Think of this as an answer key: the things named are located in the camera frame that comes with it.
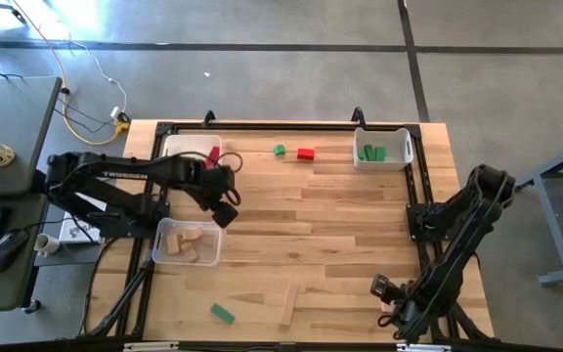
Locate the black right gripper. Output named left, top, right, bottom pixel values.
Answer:
left=369, top=273, right=427, bottom=342

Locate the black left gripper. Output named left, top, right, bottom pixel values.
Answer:
left=195, top=168, right=240, bottom=230

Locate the long wooden plank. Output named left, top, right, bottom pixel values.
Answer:
left=279, top=283, right=301, bottom=328

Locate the clear plastic bin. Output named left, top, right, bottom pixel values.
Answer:
left=151, top=217, right=227, bottom=268

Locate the white plastic bin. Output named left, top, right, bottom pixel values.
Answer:
left=352, top=126, right=415, bottom=172
left=161, top=134, right=224, bottom=172

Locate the white printed sheet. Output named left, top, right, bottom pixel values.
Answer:
left=59, top=193, right=103, bottom=244

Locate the grey metal stand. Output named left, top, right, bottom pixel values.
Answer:
left=515, top=134, right=563, bottom=287

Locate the white mug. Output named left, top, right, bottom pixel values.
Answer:
left=33, top=233, right=62, bottom=258

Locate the black computer mouse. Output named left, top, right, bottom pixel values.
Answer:
left=0, top=229, right=30, bottom=273

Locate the grey desk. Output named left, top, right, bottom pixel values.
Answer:
left=0, top=75, right=63, bottom=314

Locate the silver bracket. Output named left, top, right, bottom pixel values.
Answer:
left=123, top=341, right=180, bottom=352
left=396, top=343, right=453, bottom=352

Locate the black aluminium table frame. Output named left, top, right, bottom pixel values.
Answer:
left=78, top=108, right=496, bottom=343

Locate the black cable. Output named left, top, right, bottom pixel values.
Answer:
left=78, top=239, right=111, bottom=338
left=54, top=95, right=116, bottom=134

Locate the white cable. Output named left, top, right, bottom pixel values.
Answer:
left=68, top=38, right=129, bottom=121

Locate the yellow cable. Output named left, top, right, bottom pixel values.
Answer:
left=11, top=0, right=132, bottom=147

